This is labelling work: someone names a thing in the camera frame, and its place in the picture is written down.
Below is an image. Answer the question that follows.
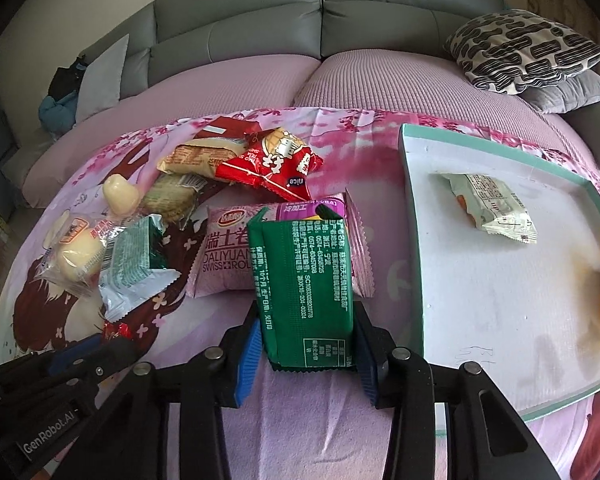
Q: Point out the cream egg-shaped snack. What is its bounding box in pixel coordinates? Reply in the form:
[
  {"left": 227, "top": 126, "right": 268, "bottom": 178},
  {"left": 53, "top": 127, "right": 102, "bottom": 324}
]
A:
[{"left": 102, "top": 174, "right": 143, "bottom": 219}]

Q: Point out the grey sofa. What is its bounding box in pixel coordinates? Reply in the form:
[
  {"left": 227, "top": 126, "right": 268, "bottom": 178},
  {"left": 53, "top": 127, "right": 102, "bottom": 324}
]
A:
[{"left": 2, "top": 0, "right": 600, "bottom": 211}]

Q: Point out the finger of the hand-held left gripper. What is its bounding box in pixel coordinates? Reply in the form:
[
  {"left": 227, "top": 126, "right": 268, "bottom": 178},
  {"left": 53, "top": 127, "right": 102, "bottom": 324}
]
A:
[
  {"left": 0, "top": 340, "right": 142, "bottom": 467},
  {"left": 0, "top": 334, "right": 106, "bottom": 392}
]

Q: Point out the green and silver snack packet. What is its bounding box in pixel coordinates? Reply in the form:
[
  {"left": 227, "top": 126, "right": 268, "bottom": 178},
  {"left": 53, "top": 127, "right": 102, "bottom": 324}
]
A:
[{"left": 97, "top": 214, "right": 181, "bottom": 322}]

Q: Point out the black and white patterned pillow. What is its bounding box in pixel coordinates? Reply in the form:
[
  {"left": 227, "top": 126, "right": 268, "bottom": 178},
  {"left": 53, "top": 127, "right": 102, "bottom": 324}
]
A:
[{"left": 442, "top": 9, "right": 600, "bottom": 96}]

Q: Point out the white tray with teal rim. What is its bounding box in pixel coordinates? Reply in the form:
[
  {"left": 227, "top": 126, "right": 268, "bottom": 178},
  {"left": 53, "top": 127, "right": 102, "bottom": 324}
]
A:
[{"left": 397, "top": 123, "right": 600, "bottom": 422}]

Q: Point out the round biscuits packet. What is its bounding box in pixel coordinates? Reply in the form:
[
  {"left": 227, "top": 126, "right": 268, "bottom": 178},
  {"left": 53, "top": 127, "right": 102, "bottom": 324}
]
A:
[{"left": 140, "top": 172, "right": 207, "bottom": 224}]

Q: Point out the white and green snack packet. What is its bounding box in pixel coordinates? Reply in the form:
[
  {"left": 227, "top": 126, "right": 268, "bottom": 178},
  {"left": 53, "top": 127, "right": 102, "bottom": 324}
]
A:
[{"left": 432, "top": 172, "right": 539, "bottom": 246}]

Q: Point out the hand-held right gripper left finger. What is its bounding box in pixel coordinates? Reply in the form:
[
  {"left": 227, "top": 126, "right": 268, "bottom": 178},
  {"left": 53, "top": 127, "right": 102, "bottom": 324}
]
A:
[{"left": 47, "top": 305, "right": 266, "bottom": 480}]

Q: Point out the light grey cushion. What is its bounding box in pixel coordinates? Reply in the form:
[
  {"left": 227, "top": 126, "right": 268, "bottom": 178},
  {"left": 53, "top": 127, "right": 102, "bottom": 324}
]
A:
[{"left": 74, "top": 34, "right": 130, "bottom": 124}]

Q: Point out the grey pillow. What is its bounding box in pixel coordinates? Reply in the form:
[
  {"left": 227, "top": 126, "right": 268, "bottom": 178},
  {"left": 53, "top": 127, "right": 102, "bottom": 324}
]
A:
[{"left": 520, "top": 67, "right": 600, "bottom": 115}]

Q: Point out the pink cake roll packet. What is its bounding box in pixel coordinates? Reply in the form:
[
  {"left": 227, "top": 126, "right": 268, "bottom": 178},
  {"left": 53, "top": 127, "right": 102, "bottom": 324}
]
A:
[{"left": 186, "top": 190, "right": 376, "bottom": 302}]

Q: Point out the small red candy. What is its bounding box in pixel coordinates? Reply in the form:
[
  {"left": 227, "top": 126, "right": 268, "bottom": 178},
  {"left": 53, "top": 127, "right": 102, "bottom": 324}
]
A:
[{"left": 102, "top": 321, "right": 134, "bottom": 344}]

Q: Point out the red snack packet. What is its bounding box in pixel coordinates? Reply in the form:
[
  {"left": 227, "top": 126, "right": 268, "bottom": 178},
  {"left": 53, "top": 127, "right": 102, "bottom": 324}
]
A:
[{"left": 215, "top": 127, "right": 326, "bottom": 202}]

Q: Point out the pink sofa cover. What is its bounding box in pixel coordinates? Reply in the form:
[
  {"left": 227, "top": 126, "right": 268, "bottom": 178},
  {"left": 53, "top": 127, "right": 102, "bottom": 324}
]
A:
[{"left": 22, "top": 50, "right": 600, "bottom": 211}]

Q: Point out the clear bag of buns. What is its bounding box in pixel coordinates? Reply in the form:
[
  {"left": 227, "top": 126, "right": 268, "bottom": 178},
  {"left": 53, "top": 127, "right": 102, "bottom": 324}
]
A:
[{"left": 32, "top": 212, "right": 126, "bottom": 302}]

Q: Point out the beige biscuit packet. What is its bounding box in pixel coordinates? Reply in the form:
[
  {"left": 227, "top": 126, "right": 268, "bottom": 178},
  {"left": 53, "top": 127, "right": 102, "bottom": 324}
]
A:
[{"left": 157, "top": 140, "right": 248, "bottom": 182}]

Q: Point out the pink floral printed blanket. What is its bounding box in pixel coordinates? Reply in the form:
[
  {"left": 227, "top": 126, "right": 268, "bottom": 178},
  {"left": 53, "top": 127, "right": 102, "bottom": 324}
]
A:
[{"left": 0, "top": 106, "right": 600, "bottom": 480}]

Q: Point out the dark red packet white label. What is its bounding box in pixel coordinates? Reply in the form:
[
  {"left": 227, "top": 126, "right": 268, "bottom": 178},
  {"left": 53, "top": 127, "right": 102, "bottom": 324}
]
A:
[{"left": 192, "top": 116, "right": 263, "bottom": 149}]

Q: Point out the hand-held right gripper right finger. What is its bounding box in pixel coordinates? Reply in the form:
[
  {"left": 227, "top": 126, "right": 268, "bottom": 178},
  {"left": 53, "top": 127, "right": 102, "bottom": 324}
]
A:
[{"left": 352, "top": 305, "right": 562, "bottom": 480}]

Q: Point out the dark green snack packet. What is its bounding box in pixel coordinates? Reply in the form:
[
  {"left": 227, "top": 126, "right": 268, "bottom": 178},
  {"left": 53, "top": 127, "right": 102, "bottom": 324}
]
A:
[{"left": 246, "top": 203, "right": 357, "bottom": 374}]

